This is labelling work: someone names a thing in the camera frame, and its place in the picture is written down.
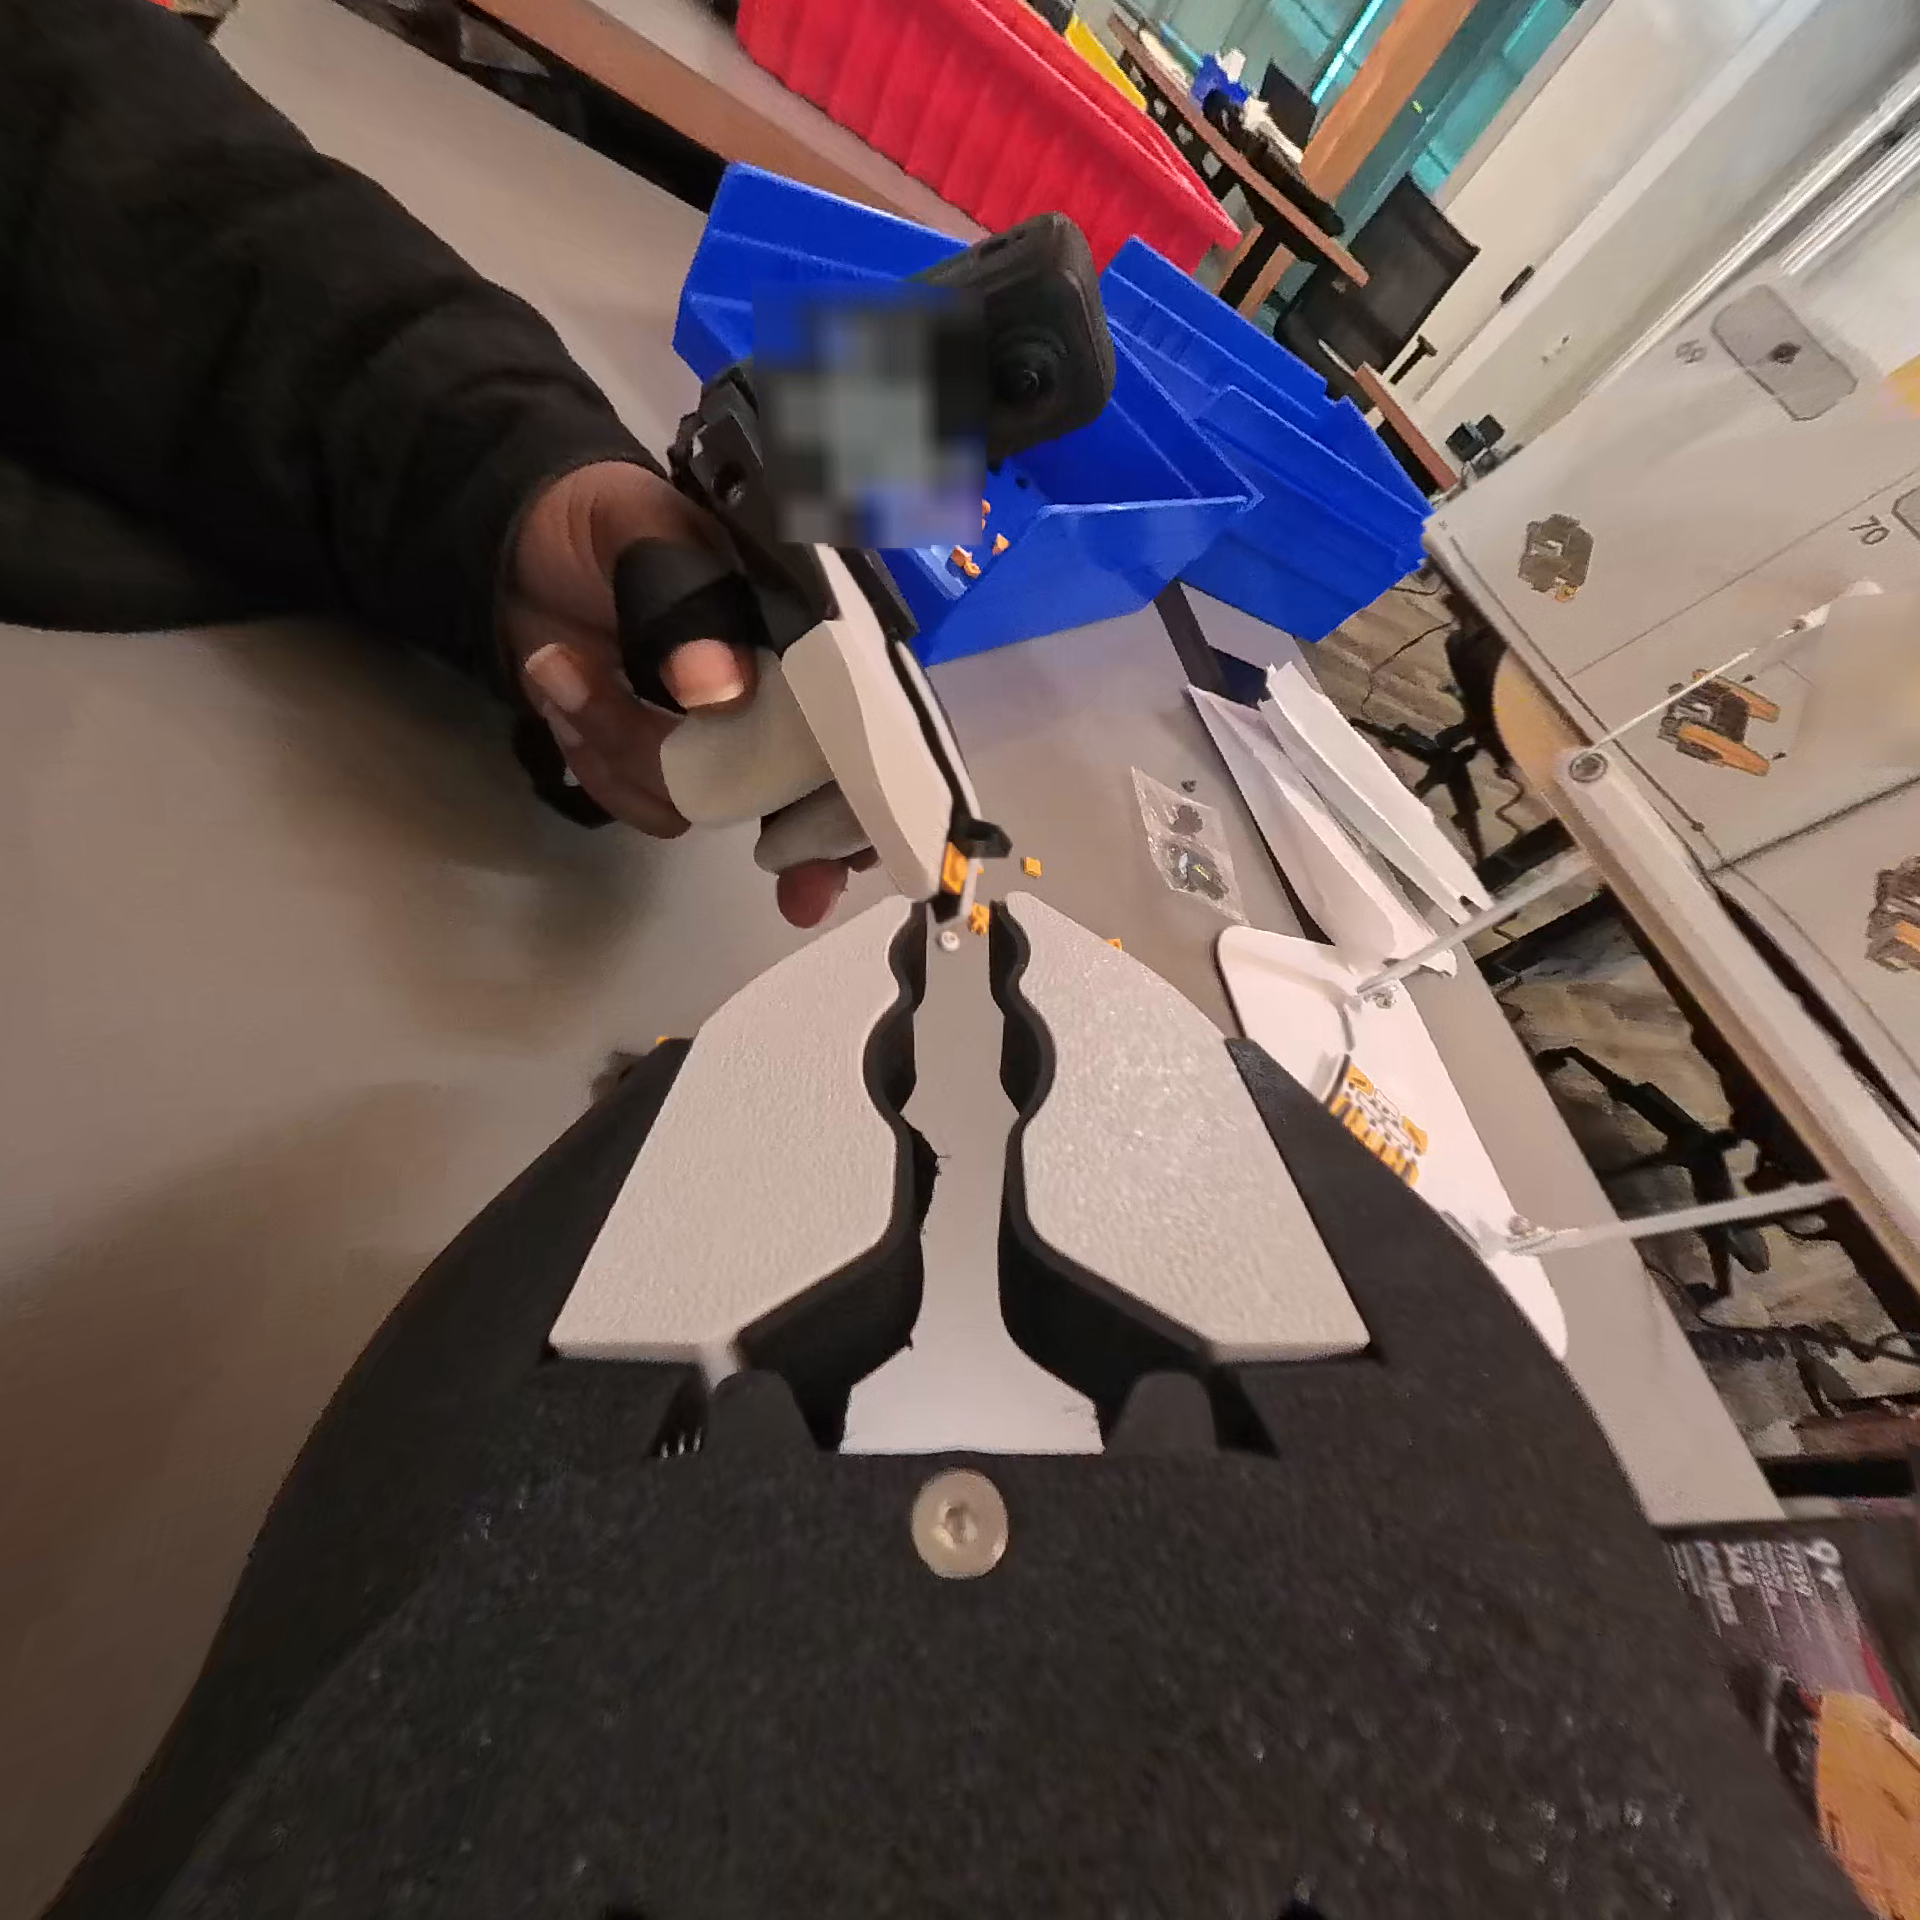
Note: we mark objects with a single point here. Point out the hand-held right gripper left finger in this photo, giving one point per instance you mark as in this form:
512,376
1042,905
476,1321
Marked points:
738,1174

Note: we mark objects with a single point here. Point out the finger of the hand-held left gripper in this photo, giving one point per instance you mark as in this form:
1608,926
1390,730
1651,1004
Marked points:
866,718

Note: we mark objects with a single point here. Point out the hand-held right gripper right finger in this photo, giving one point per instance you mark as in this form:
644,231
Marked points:
1184,1182

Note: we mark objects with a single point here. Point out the small black lego brick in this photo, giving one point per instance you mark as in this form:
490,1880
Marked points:
979,839

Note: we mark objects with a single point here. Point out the heap of orange lego parts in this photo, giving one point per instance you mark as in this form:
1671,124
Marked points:
973,543

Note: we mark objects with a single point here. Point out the scattered small lego pieces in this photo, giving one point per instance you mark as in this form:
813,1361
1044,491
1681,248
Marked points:
1032,860

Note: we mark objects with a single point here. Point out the lego instruction booklet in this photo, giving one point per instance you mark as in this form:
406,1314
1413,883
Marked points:
1681,598

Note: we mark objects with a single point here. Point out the lego set box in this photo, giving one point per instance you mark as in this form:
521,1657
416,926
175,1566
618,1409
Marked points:
1799,1652

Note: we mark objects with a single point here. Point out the person's left hand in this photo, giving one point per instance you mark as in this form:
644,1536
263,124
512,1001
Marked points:
569,572

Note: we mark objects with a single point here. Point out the sticker sheet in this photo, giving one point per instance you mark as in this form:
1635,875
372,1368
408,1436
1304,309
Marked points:
1384,1126

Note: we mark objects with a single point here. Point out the blue plastic bin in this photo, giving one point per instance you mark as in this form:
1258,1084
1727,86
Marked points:
1285,491
1053,572

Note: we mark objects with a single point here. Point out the clear plastic parts bag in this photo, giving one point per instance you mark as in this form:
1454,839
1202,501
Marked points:
1196,846

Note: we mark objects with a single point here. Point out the wood-edged grey table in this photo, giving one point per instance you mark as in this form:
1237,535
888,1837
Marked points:
674,76

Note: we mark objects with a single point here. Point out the white papers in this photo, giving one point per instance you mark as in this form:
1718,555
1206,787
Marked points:
1384,810

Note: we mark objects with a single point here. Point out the red plastic bin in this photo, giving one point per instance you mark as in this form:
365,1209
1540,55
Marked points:
973,91

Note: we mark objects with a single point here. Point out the yellow plastic bin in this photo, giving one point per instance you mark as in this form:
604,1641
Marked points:
1101,60

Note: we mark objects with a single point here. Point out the long wooden desk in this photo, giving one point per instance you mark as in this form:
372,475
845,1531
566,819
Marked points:
1245,169

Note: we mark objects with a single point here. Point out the black desk chair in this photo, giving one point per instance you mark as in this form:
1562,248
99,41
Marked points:
1385,284

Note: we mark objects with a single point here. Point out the wooden post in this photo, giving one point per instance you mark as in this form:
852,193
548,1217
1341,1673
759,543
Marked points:
1385,76

